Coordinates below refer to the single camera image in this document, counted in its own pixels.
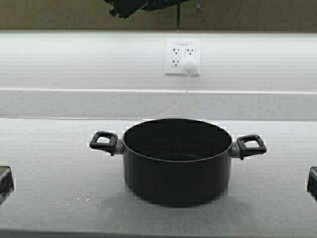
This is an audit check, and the thin white cable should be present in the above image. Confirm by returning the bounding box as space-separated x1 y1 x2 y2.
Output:
0 70 192 121

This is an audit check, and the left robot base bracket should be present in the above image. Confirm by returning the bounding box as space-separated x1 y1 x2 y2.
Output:
0 166 14 205

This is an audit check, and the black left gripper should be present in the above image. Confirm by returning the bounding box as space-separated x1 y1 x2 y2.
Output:
104 0 178 19

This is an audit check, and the white wall outlet plate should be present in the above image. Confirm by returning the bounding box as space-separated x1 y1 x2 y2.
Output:
165 39 202 76

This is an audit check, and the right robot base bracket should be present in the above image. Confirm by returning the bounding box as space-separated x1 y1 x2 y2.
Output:
307 167 317 200

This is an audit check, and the white plug adapter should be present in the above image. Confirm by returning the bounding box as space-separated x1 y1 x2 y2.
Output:
183 59 196 74

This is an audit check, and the black two-handled cooking pot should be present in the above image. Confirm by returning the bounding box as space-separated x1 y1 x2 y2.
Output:
90 119 267 206

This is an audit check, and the cabinet door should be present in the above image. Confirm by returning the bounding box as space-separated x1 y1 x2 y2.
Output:
179 0 317 32
0 0 178 31

